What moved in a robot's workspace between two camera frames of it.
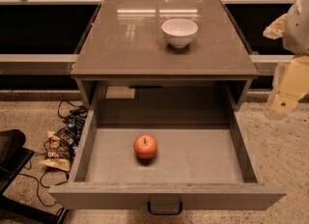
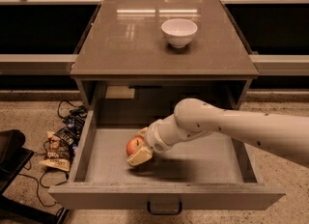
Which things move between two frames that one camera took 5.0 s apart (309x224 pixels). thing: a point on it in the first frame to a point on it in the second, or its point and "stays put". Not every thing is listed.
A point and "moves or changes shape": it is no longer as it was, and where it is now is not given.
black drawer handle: x=165 y=212 stays put
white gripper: x=297 y=30 to x=154 y=137
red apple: x=145 y=147 moves or changes shape
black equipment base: x=14 y=157 stays put
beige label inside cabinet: x=120 y=92 stays put
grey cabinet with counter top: x=162 y=54 stays put
